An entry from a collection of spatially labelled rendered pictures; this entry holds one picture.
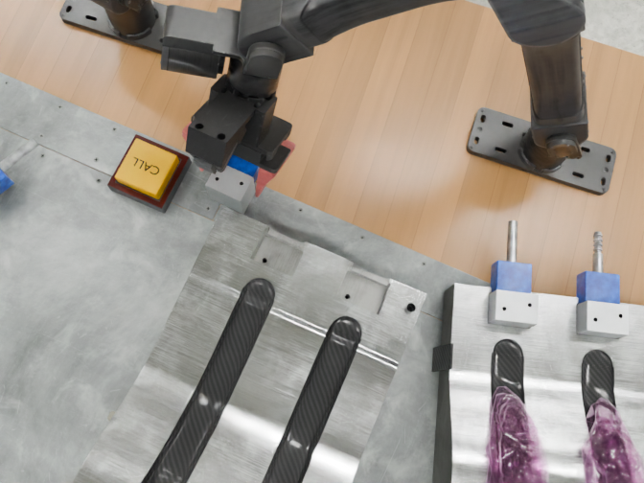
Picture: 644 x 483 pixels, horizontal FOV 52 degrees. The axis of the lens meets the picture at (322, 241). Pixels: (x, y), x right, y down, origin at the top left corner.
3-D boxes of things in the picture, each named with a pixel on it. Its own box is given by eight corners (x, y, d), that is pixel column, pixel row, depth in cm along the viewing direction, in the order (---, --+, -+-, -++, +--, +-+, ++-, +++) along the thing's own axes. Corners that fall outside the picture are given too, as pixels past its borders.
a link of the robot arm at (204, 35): (157, 95, 70) (160, 34, 58) (167, 23, 72) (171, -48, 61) (264, 112, 72) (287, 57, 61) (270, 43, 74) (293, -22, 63)
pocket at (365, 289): (348, 267, 80) (351, 261, 76) (388, 285, 79) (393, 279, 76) (333, 301, 79) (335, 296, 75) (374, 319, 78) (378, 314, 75)
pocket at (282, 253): (267, 232, 80) (266, 224, 77) (307, 249, 80) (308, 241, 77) (252, 265, 79) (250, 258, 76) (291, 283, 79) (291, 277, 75)
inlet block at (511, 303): (487, 225, 85) (499, 213, 79) (525, 229, 85) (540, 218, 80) (482, 325, 81) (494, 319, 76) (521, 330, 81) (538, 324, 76)
